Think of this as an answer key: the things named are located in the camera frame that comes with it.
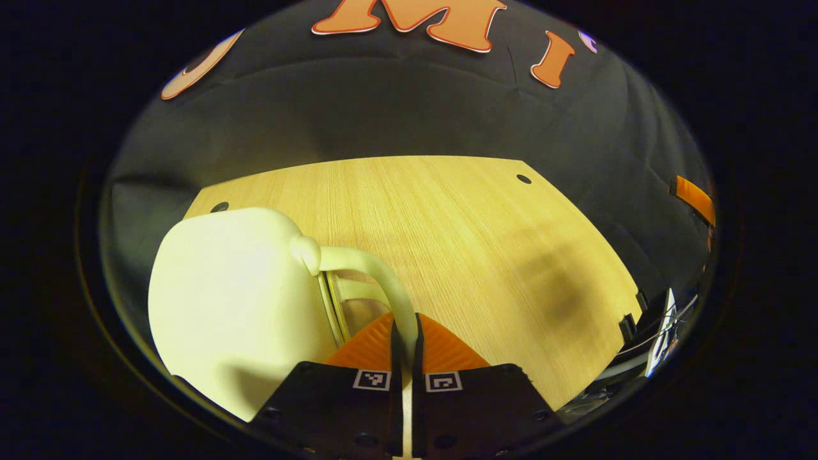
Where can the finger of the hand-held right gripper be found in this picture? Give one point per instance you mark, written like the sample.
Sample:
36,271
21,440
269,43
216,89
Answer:
695,199

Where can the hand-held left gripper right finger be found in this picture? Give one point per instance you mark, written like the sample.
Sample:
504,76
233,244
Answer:
417,351

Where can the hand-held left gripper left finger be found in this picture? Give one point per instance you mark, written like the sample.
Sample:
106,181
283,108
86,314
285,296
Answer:
396,348

